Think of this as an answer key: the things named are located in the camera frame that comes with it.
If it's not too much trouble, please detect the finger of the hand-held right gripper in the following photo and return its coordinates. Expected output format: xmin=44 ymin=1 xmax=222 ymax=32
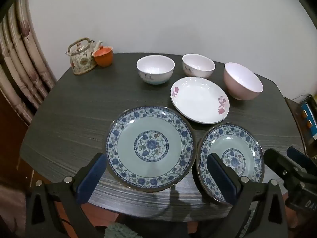
xmin=287 ymin=146 xmax=317 ymax=176
xmin=263 ymin=148 xmax=298 ymax=179

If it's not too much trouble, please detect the white bowl with pink print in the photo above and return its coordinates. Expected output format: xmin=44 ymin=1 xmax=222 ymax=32
xmin=182 ymin=54 xmax=216 ymax=78

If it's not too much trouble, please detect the large blue floral plate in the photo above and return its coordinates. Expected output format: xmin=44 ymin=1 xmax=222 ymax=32
xmin=105 ymin=106 xmax=196 ymax=192

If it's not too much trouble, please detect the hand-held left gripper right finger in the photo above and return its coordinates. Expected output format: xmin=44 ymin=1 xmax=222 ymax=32
xmin=198 ymin=153 xmax=290 ymax=238

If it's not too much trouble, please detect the blue box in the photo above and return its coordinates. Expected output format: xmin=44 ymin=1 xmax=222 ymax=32
xmin=301 ymin=102 xmax=317 ymax=140

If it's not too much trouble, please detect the beige patterned curtain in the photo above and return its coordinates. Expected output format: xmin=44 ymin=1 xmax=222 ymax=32
xmin=0 ymin=0 xmax=57 ymax=127

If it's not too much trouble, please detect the brown wooden cabinet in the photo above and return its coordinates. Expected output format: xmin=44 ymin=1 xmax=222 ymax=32
xmin=0 ymin=89 xmax=35 ymax=186

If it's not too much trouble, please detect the white plate with pink flowers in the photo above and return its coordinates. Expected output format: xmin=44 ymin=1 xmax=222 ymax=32
xmin=170 ymin=77 xmax=230 ymax=124

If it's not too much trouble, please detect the small blue floral plate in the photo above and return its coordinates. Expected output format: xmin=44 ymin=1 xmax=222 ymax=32
xmin=196 ymin=123 xmax=265 ymax=205

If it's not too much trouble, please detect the orange lidded cup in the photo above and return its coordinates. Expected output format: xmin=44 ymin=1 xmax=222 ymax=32
xmin=92 ymin=45 xmax=114 ymax=67

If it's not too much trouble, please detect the white bowl with blue print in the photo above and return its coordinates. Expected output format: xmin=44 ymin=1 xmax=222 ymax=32
xmin=136 ymin=55 xmax=175 ymax=85

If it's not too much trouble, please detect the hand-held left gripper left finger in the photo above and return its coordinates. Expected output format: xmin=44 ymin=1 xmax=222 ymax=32
xmin=25 ymin=152 xmax=109 ymax=238

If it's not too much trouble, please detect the green fuzzy cloth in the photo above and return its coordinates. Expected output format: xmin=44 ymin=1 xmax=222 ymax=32
xmin=104 ymin=223 xmax=144 ymax=238

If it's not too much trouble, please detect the floral ceramic teapot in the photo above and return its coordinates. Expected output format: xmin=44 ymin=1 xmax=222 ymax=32
xmin=65 ymin=37 xmax=103 ymax=75

